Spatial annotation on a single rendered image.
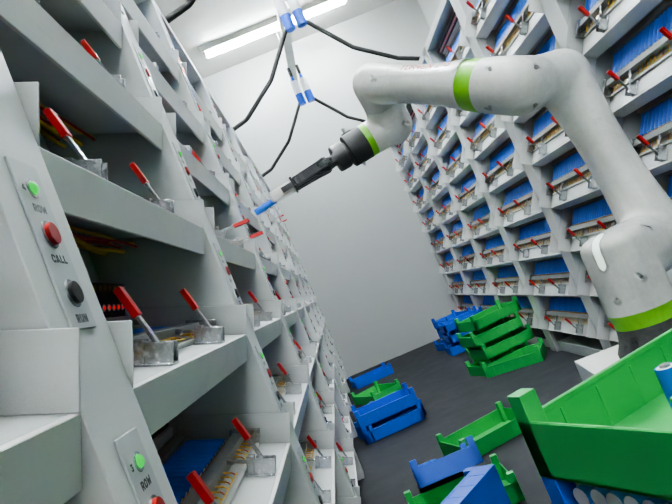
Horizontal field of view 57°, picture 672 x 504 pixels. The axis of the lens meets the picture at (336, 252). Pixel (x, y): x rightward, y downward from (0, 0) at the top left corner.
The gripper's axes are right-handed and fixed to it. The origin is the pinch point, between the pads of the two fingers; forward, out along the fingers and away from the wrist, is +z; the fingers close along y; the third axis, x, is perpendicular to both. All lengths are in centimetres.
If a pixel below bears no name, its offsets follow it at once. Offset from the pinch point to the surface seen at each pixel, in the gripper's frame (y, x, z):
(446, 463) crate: -19, 89, 0
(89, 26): 59, -32, 14
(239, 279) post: -12.7, 12.8, 23.2
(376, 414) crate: -130, 89, 15
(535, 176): -84, 33, -92
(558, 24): -17, -3, -98
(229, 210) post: -12.7, -5.7, 15.4
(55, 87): 82, -14, 20
